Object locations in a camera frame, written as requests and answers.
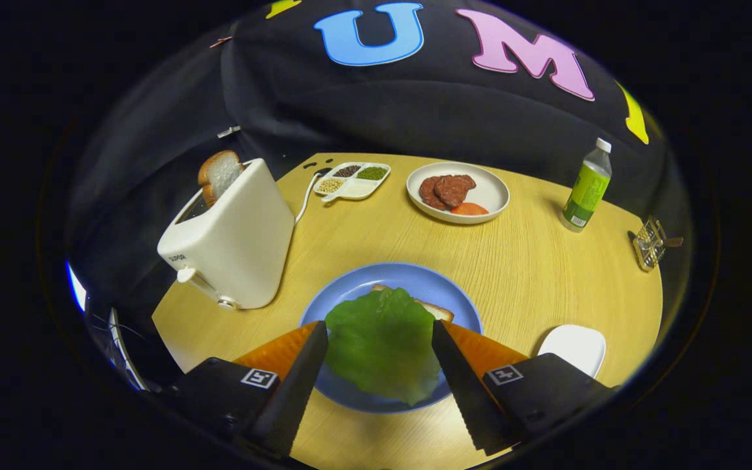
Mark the green lettuce leaf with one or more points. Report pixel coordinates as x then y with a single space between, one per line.
382 346

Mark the blue plate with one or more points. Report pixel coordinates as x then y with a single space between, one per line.
376 277

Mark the dark brown beans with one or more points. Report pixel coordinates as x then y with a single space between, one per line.
348 171

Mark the yellow soybeans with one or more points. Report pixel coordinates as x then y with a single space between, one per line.
330 185

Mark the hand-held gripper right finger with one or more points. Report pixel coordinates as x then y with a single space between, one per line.
467 398

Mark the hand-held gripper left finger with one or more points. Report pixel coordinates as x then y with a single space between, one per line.
297 398

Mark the green mung beans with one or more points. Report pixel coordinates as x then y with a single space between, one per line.
372 173

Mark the bread slice with ham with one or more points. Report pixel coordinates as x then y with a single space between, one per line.
440 312

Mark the round white plate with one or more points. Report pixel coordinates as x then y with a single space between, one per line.
490 189

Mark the red tomato slice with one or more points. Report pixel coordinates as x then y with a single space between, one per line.
469 209

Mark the white clip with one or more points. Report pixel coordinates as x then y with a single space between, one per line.
228 132

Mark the pink clip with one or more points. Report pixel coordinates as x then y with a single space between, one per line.
220 42

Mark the white divided tray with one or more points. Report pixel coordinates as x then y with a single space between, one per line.
361 189

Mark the small white oval plate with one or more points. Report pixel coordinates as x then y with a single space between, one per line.
572 346

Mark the white toaster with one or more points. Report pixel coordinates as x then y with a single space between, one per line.
245 235

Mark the lit computer screen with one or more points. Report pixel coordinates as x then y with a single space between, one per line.
77 287

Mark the white curved object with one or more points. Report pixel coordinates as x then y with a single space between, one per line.
123 352

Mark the brown meat patty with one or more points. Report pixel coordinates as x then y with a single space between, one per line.
428 192
454 189

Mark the wooden utensil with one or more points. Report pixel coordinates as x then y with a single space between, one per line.
675 241

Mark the black backdrop cloth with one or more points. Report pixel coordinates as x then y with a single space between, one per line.
415 117

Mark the green label water bottle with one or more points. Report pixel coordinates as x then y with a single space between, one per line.
586 189

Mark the toasted bread slice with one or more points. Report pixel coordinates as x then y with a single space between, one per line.
221 175

